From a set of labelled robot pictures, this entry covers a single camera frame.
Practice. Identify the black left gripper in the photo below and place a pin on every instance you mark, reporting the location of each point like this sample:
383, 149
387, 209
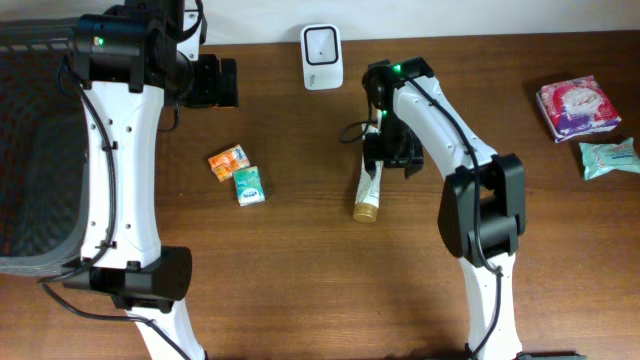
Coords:
211, 93

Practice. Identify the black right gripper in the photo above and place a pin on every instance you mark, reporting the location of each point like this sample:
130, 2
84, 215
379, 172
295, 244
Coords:
411, 156

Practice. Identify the white cream tube gold cap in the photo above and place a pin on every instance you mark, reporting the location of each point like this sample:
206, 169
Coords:
367, 200

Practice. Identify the orange tissue pack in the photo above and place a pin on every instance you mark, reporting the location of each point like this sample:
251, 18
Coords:
226, 163

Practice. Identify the small teal tissue pack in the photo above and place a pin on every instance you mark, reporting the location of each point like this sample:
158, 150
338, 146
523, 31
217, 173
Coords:
249, 187

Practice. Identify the mint green wipes pack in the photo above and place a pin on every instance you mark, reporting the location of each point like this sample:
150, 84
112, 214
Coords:
600, 159

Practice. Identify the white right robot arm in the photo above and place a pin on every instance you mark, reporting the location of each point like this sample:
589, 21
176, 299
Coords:
482, 208

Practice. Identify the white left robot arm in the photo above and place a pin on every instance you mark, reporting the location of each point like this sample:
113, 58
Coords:
127, 64

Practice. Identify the white barcode scanner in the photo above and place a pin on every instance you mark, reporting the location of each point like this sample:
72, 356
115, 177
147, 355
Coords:
321, 54

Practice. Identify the dark grey plastic basket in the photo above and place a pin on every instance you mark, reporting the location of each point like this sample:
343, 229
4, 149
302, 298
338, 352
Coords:
44, 171

